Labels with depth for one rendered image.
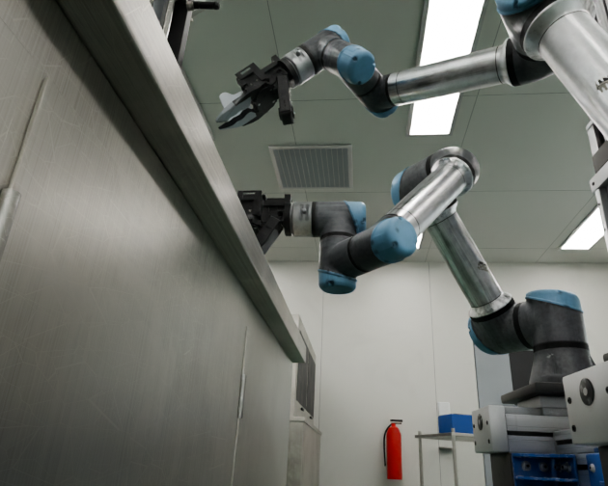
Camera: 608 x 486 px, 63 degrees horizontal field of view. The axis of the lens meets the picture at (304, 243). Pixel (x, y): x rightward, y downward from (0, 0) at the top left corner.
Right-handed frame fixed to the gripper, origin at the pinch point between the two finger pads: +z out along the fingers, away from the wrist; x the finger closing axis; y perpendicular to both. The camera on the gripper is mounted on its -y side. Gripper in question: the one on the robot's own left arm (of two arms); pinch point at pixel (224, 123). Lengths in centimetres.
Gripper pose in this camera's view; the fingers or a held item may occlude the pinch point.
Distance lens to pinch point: 116.0
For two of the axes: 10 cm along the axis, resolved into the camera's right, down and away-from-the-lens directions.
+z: -7.9, 5.8, -1.7
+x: -1.0, -4.1, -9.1
